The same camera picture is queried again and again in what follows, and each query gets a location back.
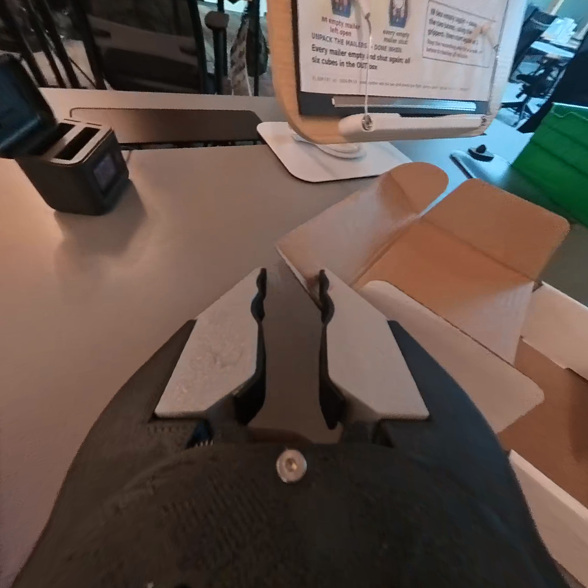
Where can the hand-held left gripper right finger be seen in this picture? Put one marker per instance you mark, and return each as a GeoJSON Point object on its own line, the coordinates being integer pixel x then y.
{"type": "Point", "coordinates": [367, 363]}

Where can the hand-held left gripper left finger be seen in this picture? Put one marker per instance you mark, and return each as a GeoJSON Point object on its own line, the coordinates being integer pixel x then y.
{"type": "Point", "coordinates": [216, 358]}

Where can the white cardboard mailer box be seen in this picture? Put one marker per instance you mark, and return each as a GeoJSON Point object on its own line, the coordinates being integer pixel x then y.
{"type": "Point", "coordinates": [459, 257]}

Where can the white display stand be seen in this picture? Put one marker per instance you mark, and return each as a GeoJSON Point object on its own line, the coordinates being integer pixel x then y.
{"type": "Point", "coordinates": [330, 165]}

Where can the dark grey tray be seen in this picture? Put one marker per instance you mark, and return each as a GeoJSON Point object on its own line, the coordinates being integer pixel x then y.
{"type": "Point", "coordinates": [477, 160]}

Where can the green plastic bin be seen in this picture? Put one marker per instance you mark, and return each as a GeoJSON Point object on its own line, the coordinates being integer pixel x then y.
{"type": "Point", "coordinates": [556, 156]}

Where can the instruction sheet on stand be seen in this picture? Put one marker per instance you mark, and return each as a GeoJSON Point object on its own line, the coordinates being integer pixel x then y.
{"type": "Point", "coordinates": [280, 69]}

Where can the printed instruction sheet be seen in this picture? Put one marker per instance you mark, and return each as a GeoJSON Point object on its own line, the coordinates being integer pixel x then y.
{"type": "Point", "coordinates": [404, 50]}

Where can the black office chair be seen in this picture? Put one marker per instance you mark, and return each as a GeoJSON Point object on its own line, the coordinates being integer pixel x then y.
{"type": "Point", "coordinates": [147, 41]}

